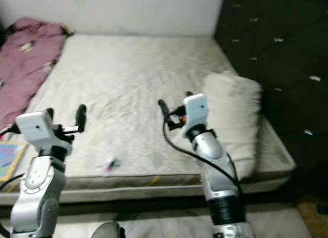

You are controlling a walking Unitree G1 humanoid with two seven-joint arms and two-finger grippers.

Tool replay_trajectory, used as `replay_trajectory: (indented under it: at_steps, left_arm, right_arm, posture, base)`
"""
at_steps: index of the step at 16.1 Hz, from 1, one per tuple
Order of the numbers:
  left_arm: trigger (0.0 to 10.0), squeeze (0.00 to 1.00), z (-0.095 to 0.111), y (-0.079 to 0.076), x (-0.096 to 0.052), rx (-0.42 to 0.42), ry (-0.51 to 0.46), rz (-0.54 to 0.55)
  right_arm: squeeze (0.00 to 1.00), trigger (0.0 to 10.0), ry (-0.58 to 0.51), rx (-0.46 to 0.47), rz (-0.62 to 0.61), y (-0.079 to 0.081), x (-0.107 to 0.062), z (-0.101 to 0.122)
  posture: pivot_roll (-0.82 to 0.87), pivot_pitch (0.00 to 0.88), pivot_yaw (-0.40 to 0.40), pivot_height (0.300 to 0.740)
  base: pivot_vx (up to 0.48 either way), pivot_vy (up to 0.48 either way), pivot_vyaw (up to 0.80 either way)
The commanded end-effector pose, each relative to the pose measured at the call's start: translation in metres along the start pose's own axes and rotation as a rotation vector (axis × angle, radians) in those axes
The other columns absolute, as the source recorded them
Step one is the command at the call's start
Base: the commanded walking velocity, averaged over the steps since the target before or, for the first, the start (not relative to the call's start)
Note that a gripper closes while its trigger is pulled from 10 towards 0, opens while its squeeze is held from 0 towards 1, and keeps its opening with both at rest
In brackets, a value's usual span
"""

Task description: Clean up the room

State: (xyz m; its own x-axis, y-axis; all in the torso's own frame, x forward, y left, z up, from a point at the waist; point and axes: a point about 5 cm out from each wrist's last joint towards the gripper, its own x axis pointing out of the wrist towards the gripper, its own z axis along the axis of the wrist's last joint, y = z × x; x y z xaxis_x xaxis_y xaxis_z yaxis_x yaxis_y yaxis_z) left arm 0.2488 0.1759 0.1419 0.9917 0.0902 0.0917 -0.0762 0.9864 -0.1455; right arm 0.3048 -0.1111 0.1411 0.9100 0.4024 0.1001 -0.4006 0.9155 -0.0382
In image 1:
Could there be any white pillow with handwriting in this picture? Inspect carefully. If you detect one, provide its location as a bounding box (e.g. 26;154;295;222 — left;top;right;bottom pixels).
202;72;263;180

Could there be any white wrapper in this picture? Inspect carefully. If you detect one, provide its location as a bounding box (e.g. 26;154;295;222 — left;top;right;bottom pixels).
102;157;122;173

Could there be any colourful children's book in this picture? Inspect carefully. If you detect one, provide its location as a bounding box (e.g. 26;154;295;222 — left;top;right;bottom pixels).
0;141;29;182

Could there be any quilted white patterned mattress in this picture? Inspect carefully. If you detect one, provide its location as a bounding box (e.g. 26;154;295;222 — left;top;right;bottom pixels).
0;33;297;205

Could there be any purple cartoon print blanket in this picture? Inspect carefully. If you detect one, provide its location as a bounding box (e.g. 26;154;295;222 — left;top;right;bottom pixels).
0;18;75;131

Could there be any dark bed base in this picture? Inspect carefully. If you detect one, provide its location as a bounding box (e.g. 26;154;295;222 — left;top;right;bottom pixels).
0;189;295;215

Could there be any dark tufted headboard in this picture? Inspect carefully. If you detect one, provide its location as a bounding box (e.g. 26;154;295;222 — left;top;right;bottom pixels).
214;0;328;198

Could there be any grey robot left leg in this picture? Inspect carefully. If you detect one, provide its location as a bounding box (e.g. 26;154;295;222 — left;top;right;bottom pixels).
91;221;126;238

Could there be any brown rug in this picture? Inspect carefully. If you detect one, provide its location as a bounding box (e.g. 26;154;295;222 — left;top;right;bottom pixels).
295;194;328;238

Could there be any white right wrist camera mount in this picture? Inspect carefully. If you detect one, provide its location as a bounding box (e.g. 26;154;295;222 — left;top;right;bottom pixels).
183;93;210;130

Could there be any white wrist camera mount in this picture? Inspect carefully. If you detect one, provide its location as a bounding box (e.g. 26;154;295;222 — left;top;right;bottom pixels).
15;111;65;150
183;93;210;130

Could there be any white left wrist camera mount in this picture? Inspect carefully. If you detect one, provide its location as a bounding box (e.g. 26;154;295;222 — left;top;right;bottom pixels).
15;111;65;150

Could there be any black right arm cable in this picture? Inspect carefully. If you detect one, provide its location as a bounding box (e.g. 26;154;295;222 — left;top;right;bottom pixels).
162;118;244;195

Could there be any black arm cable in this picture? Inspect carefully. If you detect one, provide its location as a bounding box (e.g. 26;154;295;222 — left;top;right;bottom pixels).
162;118;244;195
0;124;17;136
0;172;26;192

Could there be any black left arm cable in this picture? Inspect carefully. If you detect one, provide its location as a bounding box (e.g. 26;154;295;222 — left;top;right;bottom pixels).
0;172;26;192
0;124;17;136

